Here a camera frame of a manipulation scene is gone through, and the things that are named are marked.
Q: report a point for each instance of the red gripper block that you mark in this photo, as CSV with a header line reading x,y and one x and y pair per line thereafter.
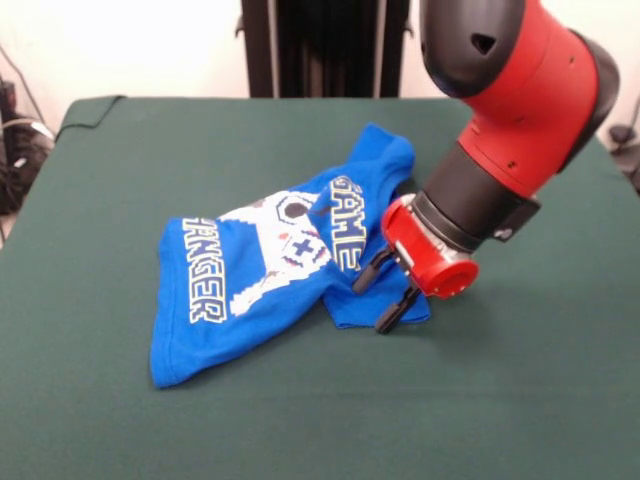
x,y
420,245

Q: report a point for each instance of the blue printed t-shirt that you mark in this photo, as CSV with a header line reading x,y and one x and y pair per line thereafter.
x,y
210,325

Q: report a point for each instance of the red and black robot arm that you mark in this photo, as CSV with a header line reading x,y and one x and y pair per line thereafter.
x,y
525,100

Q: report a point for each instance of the dark green table cloth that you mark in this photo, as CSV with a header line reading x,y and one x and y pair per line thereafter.
x,y
350,400

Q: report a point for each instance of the small black box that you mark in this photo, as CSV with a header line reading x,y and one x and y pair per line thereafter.
x,y
7,100

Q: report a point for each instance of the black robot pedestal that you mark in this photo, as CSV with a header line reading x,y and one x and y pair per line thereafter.
x,y
325,50

